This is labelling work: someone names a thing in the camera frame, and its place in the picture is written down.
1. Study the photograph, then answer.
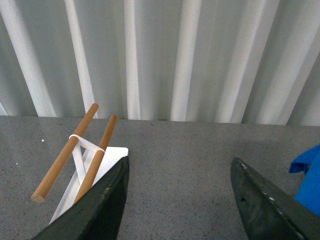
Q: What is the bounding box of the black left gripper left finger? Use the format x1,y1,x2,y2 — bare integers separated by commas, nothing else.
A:
33,156,130,240

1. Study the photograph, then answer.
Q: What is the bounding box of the white rack with wooden rods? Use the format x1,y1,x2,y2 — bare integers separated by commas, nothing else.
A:
31,103,129,224

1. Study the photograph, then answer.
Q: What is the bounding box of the white pleated curtain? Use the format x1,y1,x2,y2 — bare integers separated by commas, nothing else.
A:
0,0,320,126

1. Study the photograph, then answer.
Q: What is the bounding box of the blue microfiber cloth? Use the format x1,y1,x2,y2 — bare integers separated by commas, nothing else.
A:
289,145,320,217

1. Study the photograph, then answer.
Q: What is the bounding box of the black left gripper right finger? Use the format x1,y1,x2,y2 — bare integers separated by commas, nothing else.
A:
230,157,320,240

